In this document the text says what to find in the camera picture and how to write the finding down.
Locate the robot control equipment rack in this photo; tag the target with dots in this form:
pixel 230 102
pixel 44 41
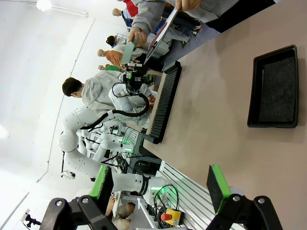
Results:
pixel 144 165

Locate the black camera on stand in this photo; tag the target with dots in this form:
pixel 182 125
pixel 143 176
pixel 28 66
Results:
pixel 31 220

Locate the dark haired background person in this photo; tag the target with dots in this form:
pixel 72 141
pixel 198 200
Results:
pixel 111 40

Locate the black slotted PCB rack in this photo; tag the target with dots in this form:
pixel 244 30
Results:
pixel 165 103

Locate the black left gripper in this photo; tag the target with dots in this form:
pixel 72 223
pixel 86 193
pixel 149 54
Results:
pixel 133 86

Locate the person's right forearm grey sleeve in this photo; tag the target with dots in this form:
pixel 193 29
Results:
pixel 148 14

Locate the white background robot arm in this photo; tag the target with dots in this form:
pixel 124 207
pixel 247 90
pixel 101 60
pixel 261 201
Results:
pixel 105 141

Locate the person's right hand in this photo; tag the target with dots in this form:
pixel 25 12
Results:
pixel 139 36

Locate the man in grey coat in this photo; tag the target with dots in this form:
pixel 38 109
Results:
pixel 96 93

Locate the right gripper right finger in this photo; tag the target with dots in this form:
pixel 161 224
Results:
pixel 217 187

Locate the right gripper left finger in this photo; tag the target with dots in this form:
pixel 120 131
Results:
pixel 102 184

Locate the person's left hand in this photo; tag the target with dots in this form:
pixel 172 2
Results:
pixel 190 4

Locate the crouching person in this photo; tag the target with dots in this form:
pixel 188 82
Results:
pixel 122 212

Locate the round ceiling light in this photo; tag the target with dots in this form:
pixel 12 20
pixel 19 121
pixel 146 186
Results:
pixel 43 5

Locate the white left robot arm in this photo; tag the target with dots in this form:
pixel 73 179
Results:
pixel 74 119

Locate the mannequin in orange top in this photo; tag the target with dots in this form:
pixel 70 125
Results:
pixel 112 56

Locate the green PCB board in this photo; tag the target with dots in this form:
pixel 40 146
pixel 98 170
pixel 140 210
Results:
pixel 127 52

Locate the aluminium profile frame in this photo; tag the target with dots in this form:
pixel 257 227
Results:
pixel 192 198

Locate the mannequin in red top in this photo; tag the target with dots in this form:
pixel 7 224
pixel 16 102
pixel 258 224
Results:
pixel 129 9

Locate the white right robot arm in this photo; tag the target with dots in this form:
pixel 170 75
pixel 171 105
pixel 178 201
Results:
pixel 134 183

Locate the person in grey hoodie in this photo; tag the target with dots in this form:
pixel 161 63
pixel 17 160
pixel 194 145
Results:
pixel 223 12

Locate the mannequin in green top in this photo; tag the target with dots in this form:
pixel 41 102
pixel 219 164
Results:
pixel 110 67

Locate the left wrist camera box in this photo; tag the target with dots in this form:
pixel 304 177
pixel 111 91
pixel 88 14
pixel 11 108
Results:
pixel 134 65

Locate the black shallow plastic tray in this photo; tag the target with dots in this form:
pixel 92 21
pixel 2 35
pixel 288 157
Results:
pixel 278 95

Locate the grey clipboard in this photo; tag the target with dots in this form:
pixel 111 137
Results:
pixel 160 36

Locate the yellow emergency stop button box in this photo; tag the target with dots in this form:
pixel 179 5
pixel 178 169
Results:
pixel 175 214

